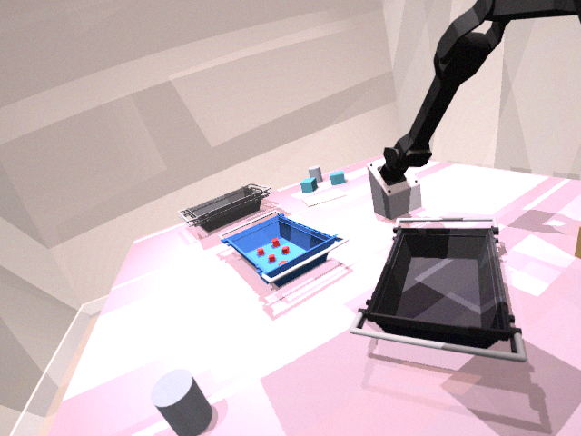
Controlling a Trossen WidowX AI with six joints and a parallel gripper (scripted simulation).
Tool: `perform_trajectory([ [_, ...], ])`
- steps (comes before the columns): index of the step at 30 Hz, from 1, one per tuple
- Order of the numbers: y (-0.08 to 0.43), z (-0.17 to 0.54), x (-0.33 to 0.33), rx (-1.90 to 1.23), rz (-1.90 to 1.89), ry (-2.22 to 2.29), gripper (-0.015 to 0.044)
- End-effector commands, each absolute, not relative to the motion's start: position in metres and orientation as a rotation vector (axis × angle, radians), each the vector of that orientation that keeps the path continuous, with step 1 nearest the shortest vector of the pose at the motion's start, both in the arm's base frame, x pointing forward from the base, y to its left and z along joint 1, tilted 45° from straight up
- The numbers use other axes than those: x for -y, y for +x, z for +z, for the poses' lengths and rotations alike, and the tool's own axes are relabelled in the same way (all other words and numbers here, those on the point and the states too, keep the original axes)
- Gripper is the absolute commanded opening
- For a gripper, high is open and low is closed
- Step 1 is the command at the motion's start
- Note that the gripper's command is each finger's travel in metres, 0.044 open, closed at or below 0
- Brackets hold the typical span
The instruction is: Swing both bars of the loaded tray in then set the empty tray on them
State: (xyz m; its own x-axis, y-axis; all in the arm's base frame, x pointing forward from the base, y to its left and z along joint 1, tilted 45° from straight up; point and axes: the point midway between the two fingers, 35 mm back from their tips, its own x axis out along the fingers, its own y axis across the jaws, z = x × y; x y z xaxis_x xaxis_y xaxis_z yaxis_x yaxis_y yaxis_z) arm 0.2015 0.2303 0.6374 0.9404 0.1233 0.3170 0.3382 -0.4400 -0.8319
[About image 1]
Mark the blue plastic tray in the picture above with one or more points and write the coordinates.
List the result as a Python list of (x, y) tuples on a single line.
[(301, 239)]

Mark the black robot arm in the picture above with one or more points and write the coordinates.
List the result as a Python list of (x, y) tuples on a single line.
[(459, 55)]

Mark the teal cube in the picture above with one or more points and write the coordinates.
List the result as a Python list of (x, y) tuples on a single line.
[(309, 185), (337, 178)]

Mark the grey cylinder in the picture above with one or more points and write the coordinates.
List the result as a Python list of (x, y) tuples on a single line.
[(315, 171), (180, 400)]

